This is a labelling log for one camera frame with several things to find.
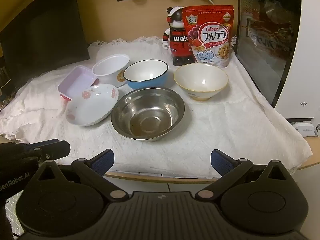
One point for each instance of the blue enamel bowl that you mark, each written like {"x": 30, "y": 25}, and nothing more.
{"x": 145, "y": 72}

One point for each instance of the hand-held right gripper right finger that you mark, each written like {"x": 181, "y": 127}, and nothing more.
{"x": 221, "y": 162}

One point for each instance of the small white device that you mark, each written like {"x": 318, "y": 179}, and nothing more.
{"x": 303, "y": 128}

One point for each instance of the stainless steel bowl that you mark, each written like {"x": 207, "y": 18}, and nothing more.
{"x": 147, "y": 115}

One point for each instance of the cream ceramic bowl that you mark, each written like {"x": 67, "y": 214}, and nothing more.
{"x": 200, "y": 80}

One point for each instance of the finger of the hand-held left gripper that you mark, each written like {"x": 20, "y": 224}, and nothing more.
{"x": 50, "y": 148}

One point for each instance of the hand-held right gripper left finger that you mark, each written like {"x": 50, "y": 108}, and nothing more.
{"x": 105, "y": 161}

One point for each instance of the white glass-sided computer case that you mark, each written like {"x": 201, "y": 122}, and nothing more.
{"x": 295, "y": 92}

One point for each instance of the red cereal bag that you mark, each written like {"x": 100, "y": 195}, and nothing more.
{"x": 210, "y": 37}

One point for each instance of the red black bear figurine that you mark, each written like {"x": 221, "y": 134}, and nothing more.
{"x": 177, "y": 42}

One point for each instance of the black monitor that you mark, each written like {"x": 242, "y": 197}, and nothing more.
{"x": 45, "y": 35}

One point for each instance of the white table cloth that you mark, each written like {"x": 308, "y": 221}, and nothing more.
{"x": 225, "y": 130}

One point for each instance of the white plastic bowl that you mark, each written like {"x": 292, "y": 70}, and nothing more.
{"x": 110, "y": 65}

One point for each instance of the white floral plate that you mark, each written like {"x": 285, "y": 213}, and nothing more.
{"x": 90, "y": 105}

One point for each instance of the pink rectangular plastic tray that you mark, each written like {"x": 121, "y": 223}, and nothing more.
{"x": 75, "y": 80}

